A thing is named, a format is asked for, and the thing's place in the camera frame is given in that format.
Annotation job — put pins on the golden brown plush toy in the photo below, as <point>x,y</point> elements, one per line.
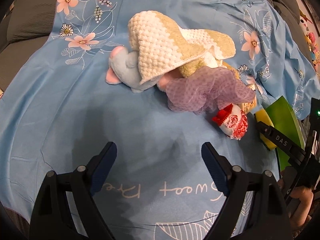
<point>229,67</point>

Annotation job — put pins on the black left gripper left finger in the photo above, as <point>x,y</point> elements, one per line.
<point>51,217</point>

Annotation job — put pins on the green cardboard box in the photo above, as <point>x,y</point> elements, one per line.
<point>283,118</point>

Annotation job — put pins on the grey sofa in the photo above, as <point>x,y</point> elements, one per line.
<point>23,31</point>

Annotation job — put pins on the purple mesh bath pouf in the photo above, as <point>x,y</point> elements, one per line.
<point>207,90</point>

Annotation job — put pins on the small printed card pack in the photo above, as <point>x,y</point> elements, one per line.
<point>246,107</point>

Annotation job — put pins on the grey blue plush bunny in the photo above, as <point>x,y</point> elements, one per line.
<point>123,68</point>

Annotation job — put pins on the yellow white knitted towel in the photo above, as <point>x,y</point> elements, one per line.
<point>163,46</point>

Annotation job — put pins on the light blue floral cloth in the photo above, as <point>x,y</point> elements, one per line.
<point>58,112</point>

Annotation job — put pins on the colourful plush toys pile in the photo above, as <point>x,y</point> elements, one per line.
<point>310,39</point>

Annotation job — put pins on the person's hand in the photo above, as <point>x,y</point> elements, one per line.
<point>300,217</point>

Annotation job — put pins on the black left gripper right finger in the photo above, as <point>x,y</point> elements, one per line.
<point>267,218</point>

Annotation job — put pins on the yellow sponge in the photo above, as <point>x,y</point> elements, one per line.
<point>263,123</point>

